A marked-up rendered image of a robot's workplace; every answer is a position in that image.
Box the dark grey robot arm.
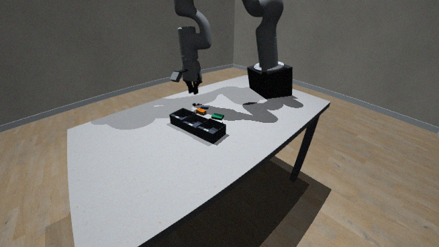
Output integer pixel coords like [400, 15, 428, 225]
[170, 0, 284, 82]

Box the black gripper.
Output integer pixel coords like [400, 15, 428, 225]
[182, 59, 202, 95]

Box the orange box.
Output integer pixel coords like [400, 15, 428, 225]
[196, 108, 206, 115]

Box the black rack of bins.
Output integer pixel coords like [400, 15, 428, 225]
[169, 108, 226, 144]

